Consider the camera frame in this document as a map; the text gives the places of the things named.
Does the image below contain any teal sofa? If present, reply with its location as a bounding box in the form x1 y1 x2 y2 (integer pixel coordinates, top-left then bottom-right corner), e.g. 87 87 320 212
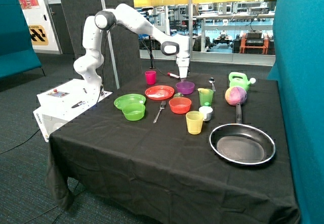
0 0 42 79

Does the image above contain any black floor cable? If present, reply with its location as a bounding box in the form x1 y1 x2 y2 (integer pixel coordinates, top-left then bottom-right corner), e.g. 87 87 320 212
0 128 41 155

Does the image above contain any orange-red plastic bowl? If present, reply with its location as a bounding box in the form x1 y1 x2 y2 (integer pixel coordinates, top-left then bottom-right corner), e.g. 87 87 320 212
169 97 192 114

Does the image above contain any white robot control box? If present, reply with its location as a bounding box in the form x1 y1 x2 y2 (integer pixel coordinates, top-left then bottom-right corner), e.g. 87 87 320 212
33 79 112 142

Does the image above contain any teal partition wall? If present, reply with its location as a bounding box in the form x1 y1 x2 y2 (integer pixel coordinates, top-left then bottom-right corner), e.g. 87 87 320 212
268 0 323 223

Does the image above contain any small white jar green lid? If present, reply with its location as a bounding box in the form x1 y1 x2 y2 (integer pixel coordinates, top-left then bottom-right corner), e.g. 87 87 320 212
199 102 213 121

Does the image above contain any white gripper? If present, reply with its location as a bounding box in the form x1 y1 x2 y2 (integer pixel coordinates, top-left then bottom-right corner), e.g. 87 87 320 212
176 57 190 82

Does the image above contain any silver metal spoon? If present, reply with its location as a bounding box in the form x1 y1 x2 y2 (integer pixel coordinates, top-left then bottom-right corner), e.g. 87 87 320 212
209 77 216 92

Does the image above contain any red white marker pen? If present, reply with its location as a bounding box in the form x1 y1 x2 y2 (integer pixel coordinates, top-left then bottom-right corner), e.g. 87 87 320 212
167 72 180 79

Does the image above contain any yellow plastic cup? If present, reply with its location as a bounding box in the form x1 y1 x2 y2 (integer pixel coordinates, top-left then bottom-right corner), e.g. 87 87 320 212
186 111 204 135

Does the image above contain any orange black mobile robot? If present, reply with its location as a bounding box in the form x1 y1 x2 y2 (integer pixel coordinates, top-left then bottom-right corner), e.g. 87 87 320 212
238 30 275 55

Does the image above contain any black frying pan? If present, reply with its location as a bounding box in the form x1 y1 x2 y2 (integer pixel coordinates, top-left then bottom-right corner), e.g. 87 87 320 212
209 103 276 166

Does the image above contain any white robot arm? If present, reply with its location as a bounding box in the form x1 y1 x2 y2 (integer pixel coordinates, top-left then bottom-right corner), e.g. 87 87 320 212
73 4 190 93

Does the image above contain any green plastic bowl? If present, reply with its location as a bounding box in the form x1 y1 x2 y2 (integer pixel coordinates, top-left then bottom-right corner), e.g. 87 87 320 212
122 103 146 121

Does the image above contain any orange-red plastic plate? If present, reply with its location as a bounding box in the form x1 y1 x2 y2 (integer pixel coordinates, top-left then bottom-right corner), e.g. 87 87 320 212
145 85 175 100

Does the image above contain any green plastic plate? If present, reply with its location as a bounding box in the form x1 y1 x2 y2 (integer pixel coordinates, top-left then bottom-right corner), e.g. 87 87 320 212
114 94 146 110

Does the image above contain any green transparent plastic cup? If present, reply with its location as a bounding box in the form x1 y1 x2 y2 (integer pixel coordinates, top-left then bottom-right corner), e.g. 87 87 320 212
199 88 214 106

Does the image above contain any white lab workbench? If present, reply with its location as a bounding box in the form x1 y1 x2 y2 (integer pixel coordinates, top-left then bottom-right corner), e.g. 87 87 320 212
196 12 274 35

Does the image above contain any silver metal fork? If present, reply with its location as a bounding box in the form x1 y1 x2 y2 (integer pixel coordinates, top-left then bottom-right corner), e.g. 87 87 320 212
153 101 166 123

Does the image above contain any multicolour plush ball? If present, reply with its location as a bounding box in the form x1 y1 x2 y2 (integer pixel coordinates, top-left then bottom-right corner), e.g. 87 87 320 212
225 86 247 106

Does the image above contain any yellow black warning sign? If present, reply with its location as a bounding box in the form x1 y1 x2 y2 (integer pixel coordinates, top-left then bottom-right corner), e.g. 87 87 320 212
28 25 49 46

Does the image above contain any purple plastic bowl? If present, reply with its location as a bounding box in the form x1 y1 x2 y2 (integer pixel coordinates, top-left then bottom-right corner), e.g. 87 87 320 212
176 81 195 95

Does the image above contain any green toy bell pepper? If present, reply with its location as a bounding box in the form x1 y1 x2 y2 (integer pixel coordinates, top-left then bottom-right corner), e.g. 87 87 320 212
173 93 184 98

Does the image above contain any green toy watering can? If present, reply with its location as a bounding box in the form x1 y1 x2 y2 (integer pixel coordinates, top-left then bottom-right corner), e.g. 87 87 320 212
228 72 256 92

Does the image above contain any pink plastic cup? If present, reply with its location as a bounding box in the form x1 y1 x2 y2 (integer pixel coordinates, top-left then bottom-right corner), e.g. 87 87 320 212
145 70 156 85

